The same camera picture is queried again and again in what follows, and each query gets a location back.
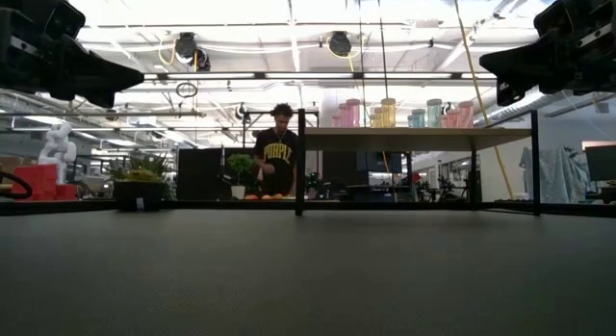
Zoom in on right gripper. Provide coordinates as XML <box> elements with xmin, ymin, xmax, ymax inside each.
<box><xmin>479</xmin><ymin>17</ymin><xmax>616</xmax><ymax>107</ymax></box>

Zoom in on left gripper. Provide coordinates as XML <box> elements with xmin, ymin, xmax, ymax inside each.
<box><xmin>0</xmin><ymin>35</ymin><xmax>145</xmax><ymax>109</ymax></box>

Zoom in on wooden shelf black legs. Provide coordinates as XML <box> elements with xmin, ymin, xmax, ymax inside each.
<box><xmin>295</xmin><ymin>108</ymin><xmax>541</xmax><ymax>217</ymax></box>

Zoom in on light blue cloth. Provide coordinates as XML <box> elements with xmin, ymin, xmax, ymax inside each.
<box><xmin>518</xmin><ymin>145</ymin><xmax>591</xmax><ymax>205</ymax></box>

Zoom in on red boxes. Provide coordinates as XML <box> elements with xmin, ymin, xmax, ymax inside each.
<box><xmin>12</xmin><ymin>163</ymin><xmax>78</xmax><ymax>202</ymax></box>

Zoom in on potted succulent plant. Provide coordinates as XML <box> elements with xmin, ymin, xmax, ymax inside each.
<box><xmin>106</xmin><ymin>152</ymin><xmax>177</xmax><ymax>213</ymax></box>

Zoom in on dark monitor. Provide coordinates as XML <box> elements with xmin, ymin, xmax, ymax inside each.
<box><xmin>584</xmin><ymin>143</ymin><xmax>616</xmax><ymax>183</ymax></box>

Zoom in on black cabinet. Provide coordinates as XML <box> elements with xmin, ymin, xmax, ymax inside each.
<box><xmin>176</xmin><ymin>146</ymin><xmax>256</xmax><ymax>201</ymax></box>

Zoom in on small tree white pot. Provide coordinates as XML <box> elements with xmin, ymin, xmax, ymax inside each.
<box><xmin>225</xmin><ymin>152</ymin><xmax>256</xmax><ymax>200</ymax></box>

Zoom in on person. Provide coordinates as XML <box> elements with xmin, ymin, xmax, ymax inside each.
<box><xmin>252</xmin><ymin>102</ymin><xmax>300</xmax><ymax>198</ymax></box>

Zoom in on orange extension cable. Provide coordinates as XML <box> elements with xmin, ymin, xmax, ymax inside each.
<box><xmin>450</xmin><ymin>0</ymin><xmax>515</xmax><ymax>200</ymax></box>

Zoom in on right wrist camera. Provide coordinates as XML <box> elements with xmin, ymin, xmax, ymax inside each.
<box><xmin>532</xmin><ymin>0</ymin><xmax>616</xmax><ymax>38</ymax></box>

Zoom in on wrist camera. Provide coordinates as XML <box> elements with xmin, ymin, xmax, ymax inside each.
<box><xmin>0</xmin><ymin>0</ymin><xmax>87</xmax><ymax>39</ymax></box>
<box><xmin>532</xmin><ymin>0</ymin><xmax>616</xmax><ymax>38</ymax></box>

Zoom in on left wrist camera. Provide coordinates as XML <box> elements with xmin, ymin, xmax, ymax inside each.
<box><xmin>0</xmin><ymin>0</ymin><xmax>87</xmax><ymax>39</ymax></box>

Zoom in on black hanging cable ring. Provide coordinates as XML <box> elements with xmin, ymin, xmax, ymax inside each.
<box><xmin>174</xmin><ymin>81</ymin><xmax>199</xmax><ymax>99</ymax></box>

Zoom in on black ceiling cable reel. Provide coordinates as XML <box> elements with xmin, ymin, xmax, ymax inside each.
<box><xmin>172</xmin><ymin>31</ymin><xmax>213</xmax><ymax>72</ymax></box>
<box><xmin>326</xmin><ymin>30</ymin><xmax>355</xmax><ymax>58</ymax></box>

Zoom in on black cable loop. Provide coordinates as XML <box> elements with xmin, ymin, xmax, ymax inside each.
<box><xmin>0</xmin><ymin>169</ymin><xmax>35</xmax><ymax>200</ymax></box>

